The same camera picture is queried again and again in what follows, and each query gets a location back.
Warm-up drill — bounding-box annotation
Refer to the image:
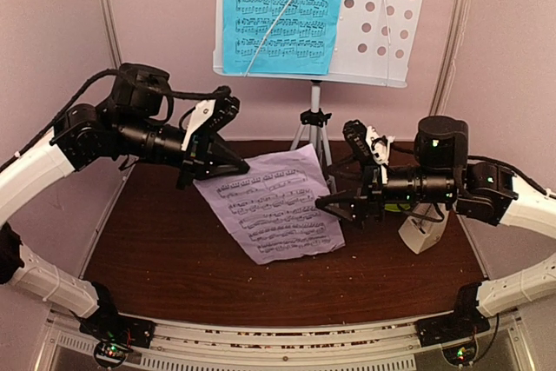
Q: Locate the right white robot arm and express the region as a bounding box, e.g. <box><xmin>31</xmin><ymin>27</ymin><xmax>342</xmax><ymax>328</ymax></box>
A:
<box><xmin>315</xmin><ymin>116</ymin><xmax>555</xmax><ymax>347</ymax></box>

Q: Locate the white metronome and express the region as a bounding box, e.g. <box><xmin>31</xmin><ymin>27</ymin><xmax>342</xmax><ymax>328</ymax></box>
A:
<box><xmin>398</xmin><ymin>203</ymin><xmax>448</xmax><ymax>254</ymax></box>

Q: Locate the left aluminium frame post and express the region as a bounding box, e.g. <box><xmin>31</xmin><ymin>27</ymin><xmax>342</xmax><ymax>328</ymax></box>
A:
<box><xmin>98</xmin><ymin>0</ymin><xmax>122</xmax><ymax>69</ymax></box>

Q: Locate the aluminium frame post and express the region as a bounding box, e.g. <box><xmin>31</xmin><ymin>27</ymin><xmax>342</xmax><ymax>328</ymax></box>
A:
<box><xmin>427</xmin><ymin>0</ymin><xmax>471</xmax><ymax>116</ymax></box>
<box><xmin>98</xmin><ymin>0</ymin><xmax>122</xmax><ymax>69</ymax></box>

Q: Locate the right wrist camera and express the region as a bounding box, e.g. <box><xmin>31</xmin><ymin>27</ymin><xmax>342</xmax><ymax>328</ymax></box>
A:
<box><xmin>342</xmin><ymin>120</ymin><xmax>395</xmax><ymax>185</ymax></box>

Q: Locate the right aluminium frame post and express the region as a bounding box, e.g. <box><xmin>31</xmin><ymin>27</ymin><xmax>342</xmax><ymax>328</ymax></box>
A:
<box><xmin>427</xmin><ymin>0</ymin><xmax>471</xmax><ymax>116</ymax></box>

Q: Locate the blue sheet music page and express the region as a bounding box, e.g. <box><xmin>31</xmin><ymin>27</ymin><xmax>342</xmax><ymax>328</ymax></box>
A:
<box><xmin>222</xmin><ymin>0</ymin><xmax>341</xmax><ymax>76</ymax></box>

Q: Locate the white perforated music stand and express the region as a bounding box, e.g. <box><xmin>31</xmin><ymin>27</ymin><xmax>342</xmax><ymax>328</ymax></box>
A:
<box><xmin>213</xmin><ymin>0</ymin><xmax>422</xmax><ymax>166</ymax></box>

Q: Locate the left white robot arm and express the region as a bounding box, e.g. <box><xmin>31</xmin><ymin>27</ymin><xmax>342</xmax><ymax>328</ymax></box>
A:
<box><xmin>1</xmin><ymin>63</ymin><xmax>249</xmax><ymax>343</ymax></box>

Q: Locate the front aluminium rail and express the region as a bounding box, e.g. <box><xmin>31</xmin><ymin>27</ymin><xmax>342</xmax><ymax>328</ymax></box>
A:
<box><xmin>33</xmin><ymin>308</ymin><xmax>536</xmax><ymax>370</ymax></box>

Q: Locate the lilac sheet music page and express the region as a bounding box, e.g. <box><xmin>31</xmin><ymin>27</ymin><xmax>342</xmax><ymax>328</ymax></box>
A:
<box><xmin>195</xmin><ymin>144</ymin><xmax>345</xmax><ymax>265</ymax></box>

